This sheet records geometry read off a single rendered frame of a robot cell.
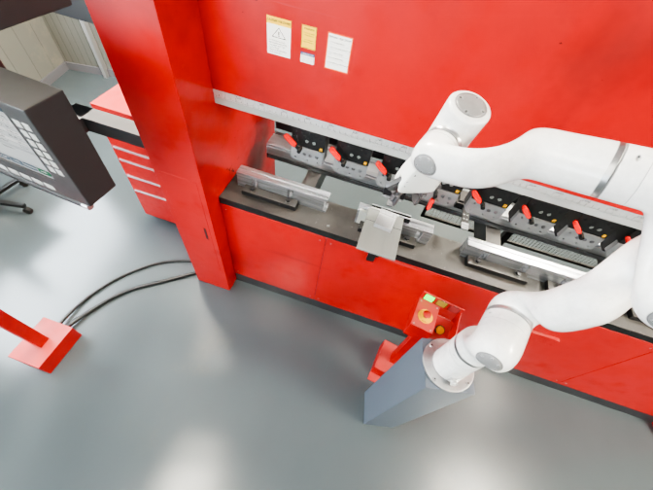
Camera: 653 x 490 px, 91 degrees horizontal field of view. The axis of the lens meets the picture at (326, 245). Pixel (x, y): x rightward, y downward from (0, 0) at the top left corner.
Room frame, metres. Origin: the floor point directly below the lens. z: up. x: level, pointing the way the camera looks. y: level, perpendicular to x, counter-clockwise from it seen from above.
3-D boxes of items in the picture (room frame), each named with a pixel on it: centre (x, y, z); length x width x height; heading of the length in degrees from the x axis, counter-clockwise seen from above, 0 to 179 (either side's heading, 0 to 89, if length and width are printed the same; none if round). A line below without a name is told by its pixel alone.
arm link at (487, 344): (0.39, -0.51, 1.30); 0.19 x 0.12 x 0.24; 151
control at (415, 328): (0.71, -0.58, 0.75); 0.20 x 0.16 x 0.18; 74
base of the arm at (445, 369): (0.42, -0.52, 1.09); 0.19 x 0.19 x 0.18
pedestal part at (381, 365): (0.68, -0.57, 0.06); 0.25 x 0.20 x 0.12; 164
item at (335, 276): (0.99, -0.90, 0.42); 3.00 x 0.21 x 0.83; 82
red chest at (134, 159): (1.67, 1.18, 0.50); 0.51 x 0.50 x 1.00; 172
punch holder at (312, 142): (1.18, 0.16, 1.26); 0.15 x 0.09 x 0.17; 82
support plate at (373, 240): (0.98, -0.24, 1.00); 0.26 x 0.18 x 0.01; 172
